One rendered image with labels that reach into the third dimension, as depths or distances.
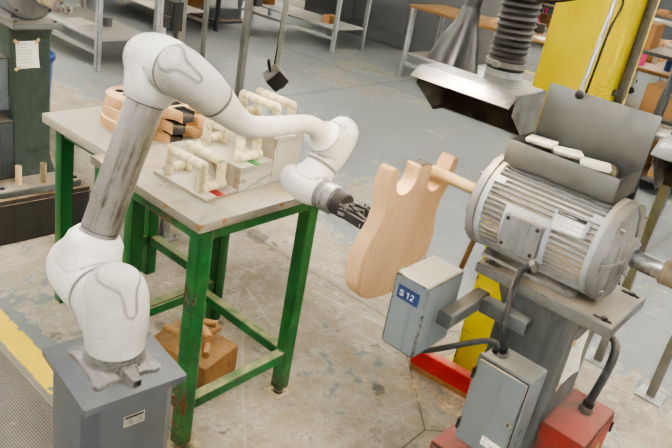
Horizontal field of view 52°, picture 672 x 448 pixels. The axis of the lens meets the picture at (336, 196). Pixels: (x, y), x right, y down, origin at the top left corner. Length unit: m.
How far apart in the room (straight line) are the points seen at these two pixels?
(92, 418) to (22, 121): 2.26
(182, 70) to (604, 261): 1.05
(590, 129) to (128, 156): 1.16
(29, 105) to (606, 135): 2.88
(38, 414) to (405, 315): 1.61
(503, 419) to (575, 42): 1.42
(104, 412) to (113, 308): 0.26
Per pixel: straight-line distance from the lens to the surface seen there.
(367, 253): 1.76
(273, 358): 2.78
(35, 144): 3.92
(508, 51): 1.83
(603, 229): 1.64
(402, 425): 2.95
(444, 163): 1.95
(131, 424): 1.92
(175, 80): 1.65
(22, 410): 2.87
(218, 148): 2.47
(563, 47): 2.68
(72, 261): 1.90
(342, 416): 2.91
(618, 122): 1.77
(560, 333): 1.77
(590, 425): 1.95
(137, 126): 1.81
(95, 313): 1.77
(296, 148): 2.51
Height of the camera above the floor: 1.89
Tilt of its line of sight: 23 degrees down
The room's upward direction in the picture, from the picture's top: 10 degrees clockwise
